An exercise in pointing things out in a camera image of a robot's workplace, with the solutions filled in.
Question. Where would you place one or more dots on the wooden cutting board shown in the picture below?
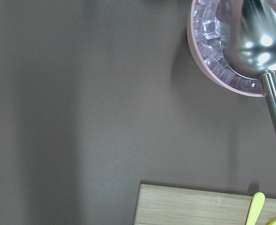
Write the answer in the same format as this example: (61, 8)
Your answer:
(160, 205)

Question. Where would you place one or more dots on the yellow plastic knife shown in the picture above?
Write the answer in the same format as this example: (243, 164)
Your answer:
(255, 208)

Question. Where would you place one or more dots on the pink bowl with ice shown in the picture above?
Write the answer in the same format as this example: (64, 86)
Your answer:
(204, 39)

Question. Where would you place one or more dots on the metal ice scoop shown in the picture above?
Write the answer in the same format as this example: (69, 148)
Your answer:
(248, 39)

